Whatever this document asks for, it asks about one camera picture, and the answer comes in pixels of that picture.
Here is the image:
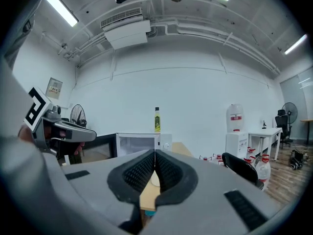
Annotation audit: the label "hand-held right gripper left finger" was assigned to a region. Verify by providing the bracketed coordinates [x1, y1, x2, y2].
[61, 148, 157, 234]

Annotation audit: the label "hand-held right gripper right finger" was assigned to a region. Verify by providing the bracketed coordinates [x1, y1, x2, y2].
[146, 148, 291, 235]

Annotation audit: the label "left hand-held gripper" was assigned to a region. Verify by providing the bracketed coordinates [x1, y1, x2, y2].
[23, 87, 97, 166]

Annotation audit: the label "white cup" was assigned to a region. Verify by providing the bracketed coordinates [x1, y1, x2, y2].
[150, 170, 161, 188]

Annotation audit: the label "white microwave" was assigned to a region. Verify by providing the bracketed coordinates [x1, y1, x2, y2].
[80, 132, 173, 164]

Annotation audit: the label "person's left forearm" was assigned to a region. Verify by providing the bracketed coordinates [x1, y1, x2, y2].
[17, 125, 34, 144]

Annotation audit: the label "person's left hand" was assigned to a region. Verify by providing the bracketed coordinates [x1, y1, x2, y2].
[72, 141, 86, 156]

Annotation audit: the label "black standing fan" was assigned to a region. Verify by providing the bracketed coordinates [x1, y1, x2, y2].
[69, 103, 88, 128]
[281, 102, 298, 133]

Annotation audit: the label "black folding chair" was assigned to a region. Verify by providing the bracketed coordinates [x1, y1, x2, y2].
[221, 152, 265, 191]

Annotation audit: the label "white water dispenser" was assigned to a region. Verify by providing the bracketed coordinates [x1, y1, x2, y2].
[225, 131, 249, 160]

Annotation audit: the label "group of clear water jugs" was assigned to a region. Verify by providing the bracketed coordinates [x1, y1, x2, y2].
[199, 145, 272, 192]

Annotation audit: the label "yellow oil bottle black cap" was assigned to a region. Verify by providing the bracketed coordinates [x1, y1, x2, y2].
[154, 107, 161, 134]

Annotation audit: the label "white dispenser barrel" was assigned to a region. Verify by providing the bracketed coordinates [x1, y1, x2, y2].
[225, 103, 246, 134]

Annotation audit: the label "white desk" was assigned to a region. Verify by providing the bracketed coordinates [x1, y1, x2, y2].
[247, 127, 283, 162]

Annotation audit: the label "black floor equipment bundle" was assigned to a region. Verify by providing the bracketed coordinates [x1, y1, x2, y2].
[289, 149, 305, 170]

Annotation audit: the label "black office chair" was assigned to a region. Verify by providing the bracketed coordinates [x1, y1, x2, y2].
[274, 109, 294, 149]

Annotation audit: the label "person's grey shirt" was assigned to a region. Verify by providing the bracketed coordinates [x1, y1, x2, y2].
[0, 0, 65, 144]

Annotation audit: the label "white air conditioner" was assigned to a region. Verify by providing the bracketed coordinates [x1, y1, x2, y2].
[100, 7, 152, 50]

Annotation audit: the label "white ceiling pipes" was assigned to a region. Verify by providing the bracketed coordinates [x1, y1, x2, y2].
[58, 18, 282, 76]

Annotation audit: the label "grey electrical wall panel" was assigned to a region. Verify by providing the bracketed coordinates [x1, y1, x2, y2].
[45, 77, 64, 101]

